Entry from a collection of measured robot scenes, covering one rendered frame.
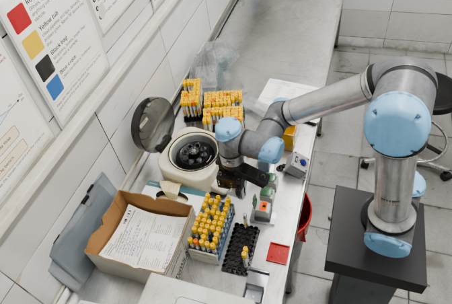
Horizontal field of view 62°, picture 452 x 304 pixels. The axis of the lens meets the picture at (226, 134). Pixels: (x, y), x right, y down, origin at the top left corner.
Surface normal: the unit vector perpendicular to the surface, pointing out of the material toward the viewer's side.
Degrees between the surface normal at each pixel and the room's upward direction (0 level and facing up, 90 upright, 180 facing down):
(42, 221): 90
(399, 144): 82
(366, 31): 90
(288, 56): 0
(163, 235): 1
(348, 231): 3
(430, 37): 90
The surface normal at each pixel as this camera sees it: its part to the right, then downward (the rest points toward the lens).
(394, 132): -0.47, 0.58
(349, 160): -0.11, -0.68
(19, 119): 0.97, 0.17
